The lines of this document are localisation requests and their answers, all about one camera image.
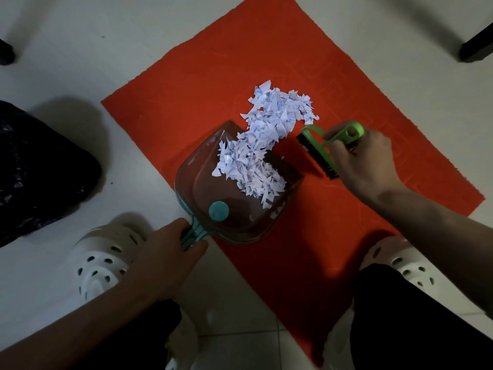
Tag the person's left hand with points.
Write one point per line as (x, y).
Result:
(161, 262)

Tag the person's right hand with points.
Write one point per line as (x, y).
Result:
(366, 165)

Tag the person's left thumb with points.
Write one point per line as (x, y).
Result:
(195, 249)

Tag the person's right thumb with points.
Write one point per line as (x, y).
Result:
(336, 154)

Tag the green hand brush black bristles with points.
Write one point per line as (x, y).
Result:
(312, 131)

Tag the person's left forearm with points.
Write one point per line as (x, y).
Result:
(77, 323)

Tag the person's right forearm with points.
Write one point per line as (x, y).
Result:
(443, 242)

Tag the pile of white paper scraps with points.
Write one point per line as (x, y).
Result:
(265, 119)

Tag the white perforated left clog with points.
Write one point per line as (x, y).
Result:
(100, 258)

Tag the white perforated clog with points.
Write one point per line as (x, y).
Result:
(100, 258)
(408, 262)

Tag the black left trouser leg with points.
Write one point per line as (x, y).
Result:
(146, 339)

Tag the black trouser leg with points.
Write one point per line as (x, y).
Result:
(404, 323)
(146, 339)

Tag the white perforated right clog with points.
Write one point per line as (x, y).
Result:
(408, 262)

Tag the red floor mat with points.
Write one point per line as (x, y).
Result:
(200, 73)

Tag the black furniture leg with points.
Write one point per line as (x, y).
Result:
(477, 46)
(5, 53)

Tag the black plastic garbage bag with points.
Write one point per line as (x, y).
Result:
(34, 169)

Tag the black right trouser leg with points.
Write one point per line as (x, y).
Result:
(404, 323)

